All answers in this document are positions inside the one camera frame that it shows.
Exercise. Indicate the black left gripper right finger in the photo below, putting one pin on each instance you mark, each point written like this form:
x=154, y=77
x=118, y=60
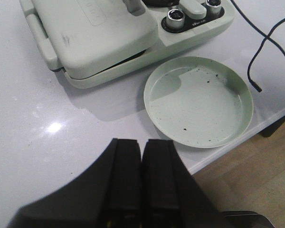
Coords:
x=171, y=197

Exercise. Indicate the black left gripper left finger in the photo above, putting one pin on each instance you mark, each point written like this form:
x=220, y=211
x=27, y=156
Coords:
x=110, y=186

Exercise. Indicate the silver control knob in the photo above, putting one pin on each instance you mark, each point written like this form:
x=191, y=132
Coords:
x=175, y=19
x=213, y=7

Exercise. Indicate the light green plate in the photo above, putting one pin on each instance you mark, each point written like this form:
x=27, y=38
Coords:
x=198, y=102

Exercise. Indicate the green breakfast maker lid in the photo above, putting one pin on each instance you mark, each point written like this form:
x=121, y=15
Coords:
x=86, y=37

